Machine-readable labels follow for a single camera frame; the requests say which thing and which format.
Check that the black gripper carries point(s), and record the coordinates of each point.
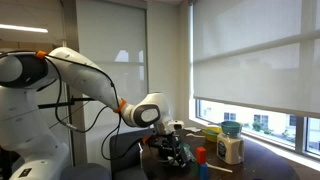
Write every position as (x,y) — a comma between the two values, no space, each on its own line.
(168,148)

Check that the orange rectangular block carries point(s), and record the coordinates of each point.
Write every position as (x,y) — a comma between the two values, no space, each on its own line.
(200,155)

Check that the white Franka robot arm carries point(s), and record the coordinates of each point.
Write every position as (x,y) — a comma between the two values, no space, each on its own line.
(76,73)

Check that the green block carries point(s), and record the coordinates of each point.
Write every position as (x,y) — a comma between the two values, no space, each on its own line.
(196,169)

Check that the blue block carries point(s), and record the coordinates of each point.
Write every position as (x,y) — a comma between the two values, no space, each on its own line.
(203,172)

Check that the yellow bowl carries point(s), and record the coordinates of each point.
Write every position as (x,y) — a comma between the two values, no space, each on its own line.
(210,134)

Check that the small teal object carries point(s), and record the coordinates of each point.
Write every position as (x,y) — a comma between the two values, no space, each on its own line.
(186,147)

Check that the white plastic spoon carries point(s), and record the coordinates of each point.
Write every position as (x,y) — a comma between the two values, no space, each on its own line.
(194,135)

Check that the wooden stick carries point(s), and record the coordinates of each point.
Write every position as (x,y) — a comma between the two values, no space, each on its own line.
(220,168)

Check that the clear jar with white contents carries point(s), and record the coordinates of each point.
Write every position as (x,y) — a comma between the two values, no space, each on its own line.
(230,150)

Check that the dark grey chair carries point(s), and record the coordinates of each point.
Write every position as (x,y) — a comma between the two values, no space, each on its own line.
(128,150)

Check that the teal cup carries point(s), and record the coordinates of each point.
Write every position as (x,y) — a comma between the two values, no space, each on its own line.
(231,127)

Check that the white roller blind wide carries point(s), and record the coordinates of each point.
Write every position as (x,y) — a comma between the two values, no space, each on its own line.
(253,53)

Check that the white roller blind narrow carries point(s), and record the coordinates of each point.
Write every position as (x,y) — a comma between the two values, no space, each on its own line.
(113,40)

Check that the ceiling strip light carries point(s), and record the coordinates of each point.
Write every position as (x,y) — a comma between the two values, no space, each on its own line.
(23,28)

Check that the white window frame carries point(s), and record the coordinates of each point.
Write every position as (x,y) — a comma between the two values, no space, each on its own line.
(300,133)

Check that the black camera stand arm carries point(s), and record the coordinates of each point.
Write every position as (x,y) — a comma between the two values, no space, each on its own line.
(63,103)

